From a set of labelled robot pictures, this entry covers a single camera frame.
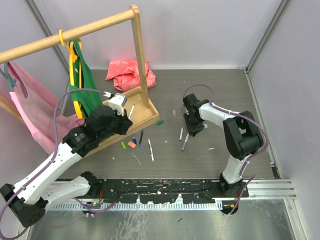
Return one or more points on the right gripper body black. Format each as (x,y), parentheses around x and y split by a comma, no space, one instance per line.
(193,124)

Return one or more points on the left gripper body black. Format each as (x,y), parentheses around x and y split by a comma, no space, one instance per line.
(118,122)

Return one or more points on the white pen black tip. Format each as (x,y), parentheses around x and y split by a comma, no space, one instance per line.
(131,111)

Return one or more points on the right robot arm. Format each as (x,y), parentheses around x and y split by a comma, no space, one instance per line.
(241,132)

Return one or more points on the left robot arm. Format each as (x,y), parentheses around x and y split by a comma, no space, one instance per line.
(33,196)

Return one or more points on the long white green pen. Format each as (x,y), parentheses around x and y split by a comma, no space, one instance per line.
(185,142)

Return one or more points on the light green pen cap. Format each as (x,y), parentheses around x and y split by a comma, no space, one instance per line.
(123,145)

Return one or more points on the short white pen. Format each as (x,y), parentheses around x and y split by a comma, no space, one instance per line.
(181,133)

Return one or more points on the blue pen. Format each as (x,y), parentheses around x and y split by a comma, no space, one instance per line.
(140,139)

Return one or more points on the white pen green tip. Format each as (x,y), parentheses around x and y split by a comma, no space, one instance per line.
(151,151)

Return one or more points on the orange eraser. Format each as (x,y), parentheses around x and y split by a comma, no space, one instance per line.
(131,144)

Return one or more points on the green tank top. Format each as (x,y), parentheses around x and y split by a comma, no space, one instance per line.
(86,95)

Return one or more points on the red patterned cloth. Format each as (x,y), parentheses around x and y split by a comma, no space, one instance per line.
(124,73)

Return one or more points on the yellow plastic hanger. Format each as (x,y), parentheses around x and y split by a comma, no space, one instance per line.
(72,70)

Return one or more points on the pink shirt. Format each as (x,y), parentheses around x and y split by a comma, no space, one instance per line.
(35,104)

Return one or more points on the grey blue hanger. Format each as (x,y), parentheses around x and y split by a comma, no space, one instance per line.
(12,80)

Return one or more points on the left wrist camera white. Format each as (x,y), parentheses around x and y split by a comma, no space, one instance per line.
(117,102)

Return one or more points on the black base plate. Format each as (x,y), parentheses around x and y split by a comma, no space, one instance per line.
(160,191)

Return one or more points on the white cable duct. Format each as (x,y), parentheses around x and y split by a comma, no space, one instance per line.
(150,206)

